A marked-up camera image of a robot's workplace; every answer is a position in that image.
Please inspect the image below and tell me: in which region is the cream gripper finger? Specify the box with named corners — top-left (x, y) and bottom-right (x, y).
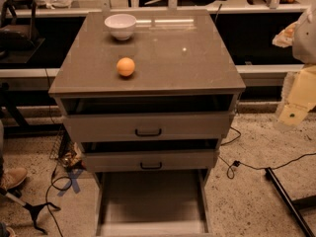
top-left (273, 22), bottom-right (296, 47)
top-left (274, 103), bottom-right (308, 131)

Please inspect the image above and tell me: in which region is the orange fruit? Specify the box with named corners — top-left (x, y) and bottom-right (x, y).
top-left (117, 57), bottom-right (135, 77)

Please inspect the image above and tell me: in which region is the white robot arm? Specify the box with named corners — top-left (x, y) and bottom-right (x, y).
top-left (273, 5), bottom-right (316, 130)

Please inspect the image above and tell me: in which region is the grey drawer cabinet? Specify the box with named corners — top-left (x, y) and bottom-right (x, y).
top-left (47, 9), bottom-right (247, 237)

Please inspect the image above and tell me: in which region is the open bottom drawer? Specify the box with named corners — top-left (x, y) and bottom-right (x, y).
top-left (95, 170), bottom-right (212, 237)

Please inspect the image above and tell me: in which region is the black metal stand leg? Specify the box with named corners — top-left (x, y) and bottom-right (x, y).
top-left (265, 168), bottom-right (316, 237)

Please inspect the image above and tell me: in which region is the white ceramic bowl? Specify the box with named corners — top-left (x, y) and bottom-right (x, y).
top-left (105, 14), bottom-right (136, 40)

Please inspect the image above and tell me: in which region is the blue tape cross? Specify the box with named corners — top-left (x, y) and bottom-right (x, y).
top-left (57, 169), bottom-right (83, 197)

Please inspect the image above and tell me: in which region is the black chair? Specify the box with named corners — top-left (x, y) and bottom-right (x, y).
top-left (0, 0), bottom-right (44, 63)

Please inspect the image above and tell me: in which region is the black tripod foot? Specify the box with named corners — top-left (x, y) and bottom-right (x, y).
top-left (0, 188), bottom-right (60, 235)

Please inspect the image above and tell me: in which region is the brown shoe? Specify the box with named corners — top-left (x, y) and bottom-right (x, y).
top-left (0, 167), bottom-right (28, 190)

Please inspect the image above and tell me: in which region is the black power cable right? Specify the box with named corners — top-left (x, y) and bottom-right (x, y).
top-left (218, 126), bottom-right (316, 180)

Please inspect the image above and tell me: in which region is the top drawer with handle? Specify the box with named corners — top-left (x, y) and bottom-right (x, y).
top-left (59, 94), bottom-right (236, 142)

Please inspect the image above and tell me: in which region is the drawer with handle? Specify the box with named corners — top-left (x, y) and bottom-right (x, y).
top-left (59, 94), bottom-right (236, 142)
top-left (84, 139), bottom-right (219, 172)

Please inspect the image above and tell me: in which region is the middle drawer with handle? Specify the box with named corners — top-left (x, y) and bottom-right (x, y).
top-left (84, 139), bottom-right (219, 172)

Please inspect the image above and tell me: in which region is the wire basket with items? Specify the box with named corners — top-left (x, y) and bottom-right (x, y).
top-left (49, 128), bottom-right (82, 171)

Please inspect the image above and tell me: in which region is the black cable left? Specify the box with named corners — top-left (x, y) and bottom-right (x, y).
top-left (44, 161), bottom-right (73, 237)

